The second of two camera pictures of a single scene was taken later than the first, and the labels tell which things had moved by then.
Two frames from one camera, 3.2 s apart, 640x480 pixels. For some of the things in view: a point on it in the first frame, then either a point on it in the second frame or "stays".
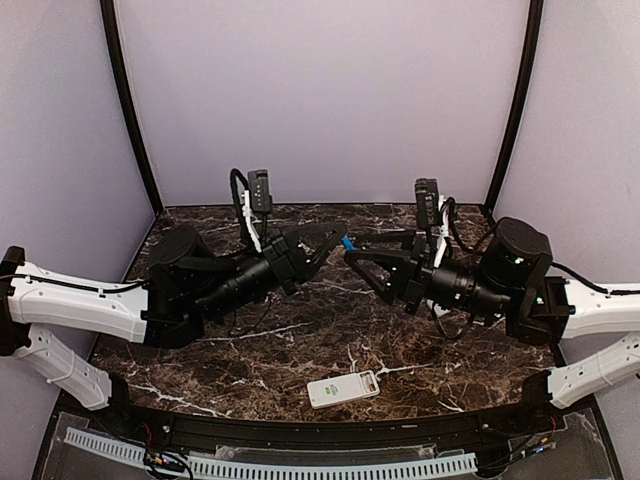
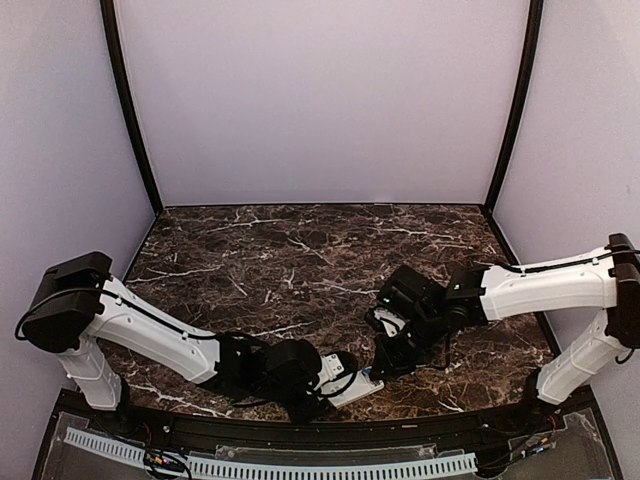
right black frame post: (535, 17) stays
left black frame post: (108, 11) stays
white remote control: (340, 389) stays
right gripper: (422, 266) -> (392, 365)
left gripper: (285, 268) -> (310, 412)
